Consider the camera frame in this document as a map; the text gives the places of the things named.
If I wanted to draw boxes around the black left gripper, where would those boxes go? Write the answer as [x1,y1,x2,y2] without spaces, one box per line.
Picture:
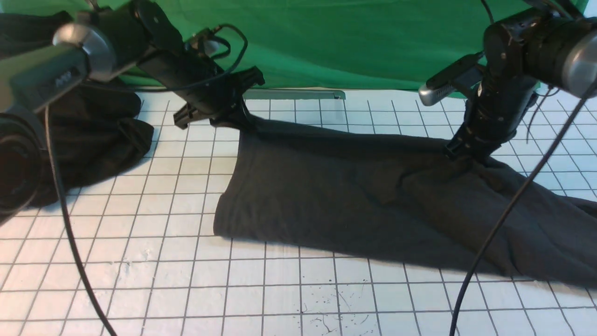
[140,51,265,131]

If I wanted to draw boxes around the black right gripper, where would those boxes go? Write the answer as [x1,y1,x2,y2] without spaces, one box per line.
[444,77,538,161]

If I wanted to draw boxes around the gray long sleeve shirt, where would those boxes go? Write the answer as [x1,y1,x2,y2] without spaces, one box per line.
[213,118,597,288]

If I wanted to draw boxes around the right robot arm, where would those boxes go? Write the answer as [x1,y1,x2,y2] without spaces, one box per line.
[419,0,596,161]

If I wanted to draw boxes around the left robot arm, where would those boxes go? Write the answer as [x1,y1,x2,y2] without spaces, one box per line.
[1,0,265,223]

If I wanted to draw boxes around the gray metal bar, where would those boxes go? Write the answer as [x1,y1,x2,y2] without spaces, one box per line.
[243,89,346,100]

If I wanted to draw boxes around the green backdrop cloth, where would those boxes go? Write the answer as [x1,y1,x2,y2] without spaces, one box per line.
[0,0,588,99]

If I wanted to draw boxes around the black crumpled cloth pile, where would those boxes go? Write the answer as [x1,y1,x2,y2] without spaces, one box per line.
[1,11,154,213]

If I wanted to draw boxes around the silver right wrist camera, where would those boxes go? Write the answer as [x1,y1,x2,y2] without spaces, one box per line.
[418,52,485,106]

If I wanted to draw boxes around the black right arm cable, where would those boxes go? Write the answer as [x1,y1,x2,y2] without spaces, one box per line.
[449,79,597,336]

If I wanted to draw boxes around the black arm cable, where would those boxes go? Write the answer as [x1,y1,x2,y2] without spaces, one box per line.
[449,79,597,336]
[44,23,249,336]

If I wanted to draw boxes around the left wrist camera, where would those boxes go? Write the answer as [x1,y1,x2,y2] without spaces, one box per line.
[185,28,231,60]

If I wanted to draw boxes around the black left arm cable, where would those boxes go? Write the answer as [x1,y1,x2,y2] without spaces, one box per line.
[44,23,249,336]

